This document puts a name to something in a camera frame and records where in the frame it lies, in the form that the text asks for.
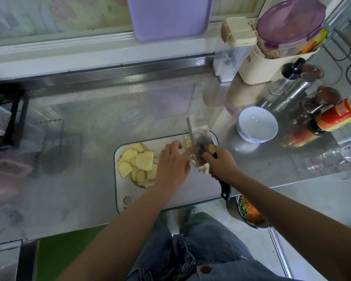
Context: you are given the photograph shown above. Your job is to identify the steel cleaver knife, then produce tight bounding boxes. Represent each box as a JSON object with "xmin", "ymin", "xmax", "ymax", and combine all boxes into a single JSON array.
[{"xmin": 186, "ymin": 117, "xmax": 232, "ymax": 201}]

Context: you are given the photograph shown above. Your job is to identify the metal bowl with scraps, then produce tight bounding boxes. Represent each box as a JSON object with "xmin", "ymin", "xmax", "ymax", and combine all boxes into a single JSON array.
[{"xmin": 226, "ymin": 193, "xmax": 273, "ymax": 230}]

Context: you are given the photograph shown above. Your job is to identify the person's right hand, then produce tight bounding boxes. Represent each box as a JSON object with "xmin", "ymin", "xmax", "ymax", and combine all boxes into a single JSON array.
[{"xmin": 202, "ymin": 145, "xmax": 243, "ymax": 186}]

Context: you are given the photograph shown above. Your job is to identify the clear plastic bottle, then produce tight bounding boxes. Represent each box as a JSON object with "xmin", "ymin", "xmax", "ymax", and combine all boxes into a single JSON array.
[{"xmin": 305, "ymin": 137, "xmax": 351, "ymax": 178}]

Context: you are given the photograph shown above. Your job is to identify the clear container cream lid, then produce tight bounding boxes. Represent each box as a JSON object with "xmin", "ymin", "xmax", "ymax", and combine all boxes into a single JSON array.
[{"xmin": 213, "ymin": 17, "xmax": 259, "ymax": 83}]

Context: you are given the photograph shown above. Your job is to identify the person's left hand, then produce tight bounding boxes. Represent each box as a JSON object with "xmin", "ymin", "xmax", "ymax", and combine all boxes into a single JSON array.
[{"xmin": 153, "ymin": 141, "xmax": 195, "ymax": 197}]

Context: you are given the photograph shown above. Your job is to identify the pile of diced potato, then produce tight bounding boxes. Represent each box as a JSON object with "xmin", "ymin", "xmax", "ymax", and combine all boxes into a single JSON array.
[{"xmin": 184, "ymin": 134, "xmax": 211, "ymax": 174}]

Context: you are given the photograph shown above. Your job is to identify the glass jar red lid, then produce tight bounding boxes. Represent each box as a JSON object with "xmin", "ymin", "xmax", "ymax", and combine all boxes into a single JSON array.
[{"xmin": 301, "ymin": 85, "xmax": 342, "ymax": 116}]

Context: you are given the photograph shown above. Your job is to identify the sauce bottle red label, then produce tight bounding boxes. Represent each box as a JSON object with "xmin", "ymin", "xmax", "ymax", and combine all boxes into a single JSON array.
[{"xmin": 307, "ymin": 93, "xmax": 351, "ymax": 136}]

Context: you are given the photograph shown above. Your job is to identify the wire dish rack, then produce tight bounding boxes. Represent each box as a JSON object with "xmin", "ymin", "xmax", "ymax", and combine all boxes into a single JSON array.
[{"xmin": 324, "ymin": 9, "xmax": 351, "ymax": 94}]

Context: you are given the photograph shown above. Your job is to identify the person's blue jeans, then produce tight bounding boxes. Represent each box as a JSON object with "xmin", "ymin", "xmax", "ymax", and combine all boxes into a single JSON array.
[{"xmin": 126, "ymin": 212, "xmax": 299, "ymax": 281}]

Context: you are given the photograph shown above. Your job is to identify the steel bin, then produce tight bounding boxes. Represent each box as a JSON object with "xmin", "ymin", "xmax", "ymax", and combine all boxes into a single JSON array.
[{"xmin": 0, "ymin": 240, "xmax": 23, "ymax": 281}]

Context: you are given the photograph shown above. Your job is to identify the purple lid food container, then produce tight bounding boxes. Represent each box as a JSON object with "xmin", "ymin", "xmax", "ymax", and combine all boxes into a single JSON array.
[{"xmin": 257, "ymin": 0, "xmax": 330, "ymax": 59}]

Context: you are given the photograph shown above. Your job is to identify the black metal rack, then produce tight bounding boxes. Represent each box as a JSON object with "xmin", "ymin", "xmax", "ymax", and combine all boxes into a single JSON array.
[{"xmin": 0, "ymin": 85, "xmax": 30, "ymax": 151}]

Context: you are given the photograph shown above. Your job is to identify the green mat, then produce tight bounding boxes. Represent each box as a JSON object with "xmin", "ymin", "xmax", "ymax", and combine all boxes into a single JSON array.
[{"xmin": 36, "ymin": 224, "xmax": 107, "ymax": 281}]

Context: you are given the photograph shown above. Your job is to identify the person's right forearm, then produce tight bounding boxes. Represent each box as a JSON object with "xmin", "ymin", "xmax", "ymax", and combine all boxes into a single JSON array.
[{"xmin": 231, "ymin": 173, "xmax": 351, "ymax": 281}]

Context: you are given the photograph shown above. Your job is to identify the purple plastic cutting board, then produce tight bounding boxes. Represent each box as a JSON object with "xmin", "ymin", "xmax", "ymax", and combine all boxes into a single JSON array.
[{"xmin": 126, "ymin": 0, "xmax": 214, "ymax": 44}]

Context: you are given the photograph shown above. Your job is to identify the person's left forearm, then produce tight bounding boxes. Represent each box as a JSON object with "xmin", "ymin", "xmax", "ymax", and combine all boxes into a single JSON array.
[{"xmin": 58, "ymin": 189, "xmax": 170, "ymax": 281}]

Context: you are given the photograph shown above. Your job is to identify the white bowl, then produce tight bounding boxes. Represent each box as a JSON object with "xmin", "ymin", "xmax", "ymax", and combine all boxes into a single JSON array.
[{"xmin": 236, "ymin": 106, "xmax": 279, "ymax": 144}]

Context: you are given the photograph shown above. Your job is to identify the cream plastic canister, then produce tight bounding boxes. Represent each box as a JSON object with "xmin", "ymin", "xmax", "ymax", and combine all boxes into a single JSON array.
[{"xmin": 239, "ymin": 44, "xmax": 317, "ymax": 85}]

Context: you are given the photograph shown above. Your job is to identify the white cutting board green rim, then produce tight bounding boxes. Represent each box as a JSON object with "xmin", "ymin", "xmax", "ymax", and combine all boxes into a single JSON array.
[{"xmin": 113, "ymin": 131, "xmax": 223, "ymax": 213}]

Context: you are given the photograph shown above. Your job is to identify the glass bottle black cap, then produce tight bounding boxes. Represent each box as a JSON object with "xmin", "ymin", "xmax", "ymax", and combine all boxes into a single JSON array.
[{"xmin": 268, "ymin": 58, "xmax": 306, "ymax": 96}]

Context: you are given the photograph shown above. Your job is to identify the pile of yellow potato slices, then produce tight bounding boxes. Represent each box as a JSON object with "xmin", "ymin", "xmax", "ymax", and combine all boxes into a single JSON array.
[{"xmin": 117, "ymin": 142, "xmax": 159, "ymax": 189}]

